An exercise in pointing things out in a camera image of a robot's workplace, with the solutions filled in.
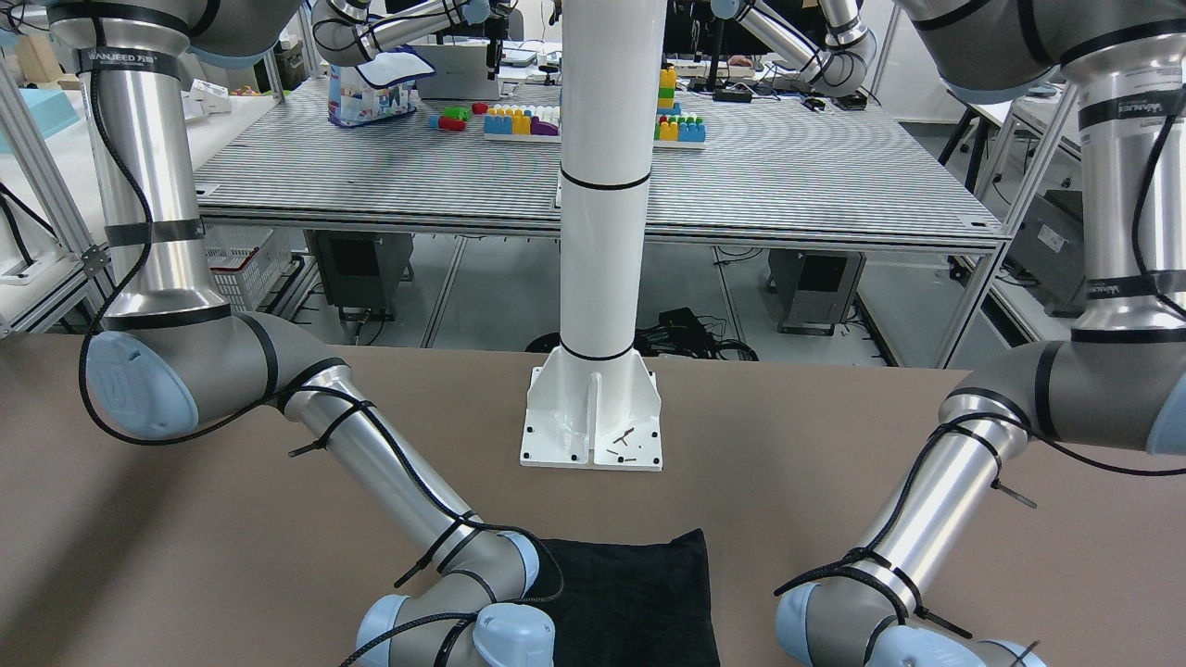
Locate black printed t-shirt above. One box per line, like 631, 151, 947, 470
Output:
538, 528, 721, 666

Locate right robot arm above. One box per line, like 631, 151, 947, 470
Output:
45, 1, 557, 666

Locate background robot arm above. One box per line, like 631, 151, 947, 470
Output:
709, 1, 876, 99

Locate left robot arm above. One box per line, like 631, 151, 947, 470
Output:
776, 1, 1185, 666

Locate colourful toy blocks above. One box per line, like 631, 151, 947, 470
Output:
426, 65, 708, 150

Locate grey slatted work table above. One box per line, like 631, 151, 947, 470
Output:
195, 80, 1008, 254

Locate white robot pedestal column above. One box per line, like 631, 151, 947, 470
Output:
519, 1, 665, 472

